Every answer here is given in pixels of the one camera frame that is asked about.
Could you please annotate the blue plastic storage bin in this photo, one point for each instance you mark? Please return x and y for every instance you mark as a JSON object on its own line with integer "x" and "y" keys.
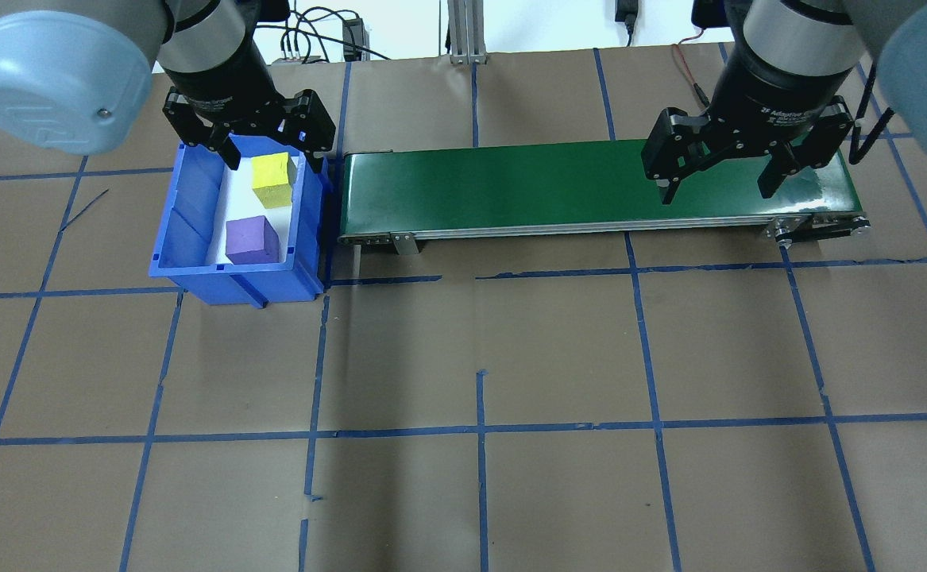
{"x": 193, "y": 278}

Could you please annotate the green belt conveyor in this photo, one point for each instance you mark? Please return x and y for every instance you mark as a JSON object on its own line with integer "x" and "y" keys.
{"x": 511, "y": 187}

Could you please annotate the black power adapter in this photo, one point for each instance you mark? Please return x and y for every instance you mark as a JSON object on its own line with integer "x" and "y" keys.
{"x": 353, "y": 38}
{"x": 626, "y": 16}

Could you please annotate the aluminium extrusion post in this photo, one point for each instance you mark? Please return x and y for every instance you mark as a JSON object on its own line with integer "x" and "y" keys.
{"x": 467, "y": 32}

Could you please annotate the yellow foam block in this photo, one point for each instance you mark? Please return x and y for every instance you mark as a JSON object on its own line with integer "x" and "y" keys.
{"x": 274, "y": 181}

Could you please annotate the purple foam block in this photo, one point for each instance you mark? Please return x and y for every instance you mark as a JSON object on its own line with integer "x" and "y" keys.
{"x": 252, "y": 241}

